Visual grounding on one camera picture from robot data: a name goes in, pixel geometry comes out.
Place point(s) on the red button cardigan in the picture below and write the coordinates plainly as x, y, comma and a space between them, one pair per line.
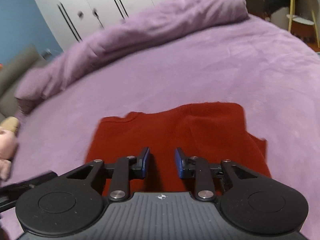
200, 130

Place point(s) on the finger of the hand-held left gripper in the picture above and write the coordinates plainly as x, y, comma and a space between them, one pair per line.
32, 181

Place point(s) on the purple duvet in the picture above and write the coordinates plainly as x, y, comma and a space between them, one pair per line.
150, 25

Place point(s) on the pink plush toy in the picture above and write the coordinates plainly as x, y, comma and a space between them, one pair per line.
6, 142

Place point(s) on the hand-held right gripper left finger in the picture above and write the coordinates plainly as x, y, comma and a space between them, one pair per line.
146, 162

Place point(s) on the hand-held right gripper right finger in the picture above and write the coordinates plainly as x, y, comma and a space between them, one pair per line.
178, 163

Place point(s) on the yellow-legged side table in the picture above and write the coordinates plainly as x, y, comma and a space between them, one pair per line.
302, 17

